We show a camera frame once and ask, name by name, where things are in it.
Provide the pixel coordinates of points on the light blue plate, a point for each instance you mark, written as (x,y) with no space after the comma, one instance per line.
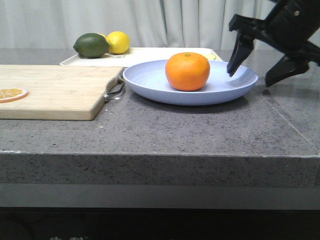
(161,81)

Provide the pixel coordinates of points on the white curtain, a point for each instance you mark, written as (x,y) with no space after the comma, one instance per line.
(56,24)

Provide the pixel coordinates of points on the yellow-green tray handle print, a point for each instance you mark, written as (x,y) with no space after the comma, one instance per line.
(213,57)

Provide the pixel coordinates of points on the cream white tray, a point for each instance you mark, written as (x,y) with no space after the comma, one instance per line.
(135,55)

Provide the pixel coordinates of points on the green lime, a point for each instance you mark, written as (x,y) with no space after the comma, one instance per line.
(91,45)

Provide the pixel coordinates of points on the orange fruit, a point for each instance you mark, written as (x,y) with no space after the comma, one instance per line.
(187,71)

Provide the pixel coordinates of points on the yellow lemon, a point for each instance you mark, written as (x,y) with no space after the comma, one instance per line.
(119,42)

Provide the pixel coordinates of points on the orange slice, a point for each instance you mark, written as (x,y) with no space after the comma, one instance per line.
(12,94)

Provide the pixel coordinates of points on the metal cutting board handle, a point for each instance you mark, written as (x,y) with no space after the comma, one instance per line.
(113,88)

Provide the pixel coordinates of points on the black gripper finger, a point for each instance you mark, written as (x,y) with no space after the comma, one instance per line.
(244,45)
(286,67)

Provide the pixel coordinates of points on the wooden cutting board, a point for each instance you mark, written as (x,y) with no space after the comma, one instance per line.
(57,92)

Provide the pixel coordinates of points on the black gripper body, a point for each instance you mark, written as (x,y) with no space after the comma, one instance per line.
(287,28)

